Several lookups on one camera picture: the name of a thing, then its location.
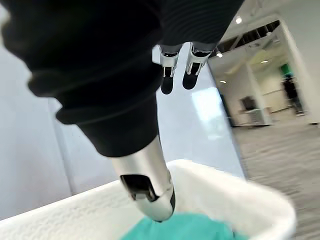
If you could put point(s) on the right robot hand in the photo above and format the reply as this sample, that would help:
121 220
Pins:
95 75

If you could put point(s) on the white plastic laundry basket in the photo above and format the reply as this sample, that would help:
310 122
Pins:
225 200

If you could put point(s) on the teal cloth laundry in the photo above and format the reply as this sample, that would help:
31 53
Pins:
195 227

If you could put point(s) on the dark office chair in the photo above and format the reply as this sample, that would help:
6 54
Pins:
247 103

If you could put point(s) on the white office desk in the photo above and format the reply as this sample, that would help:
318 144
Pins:
257 116

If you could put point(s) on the person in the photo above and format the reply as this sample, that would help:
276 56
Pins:
293 92

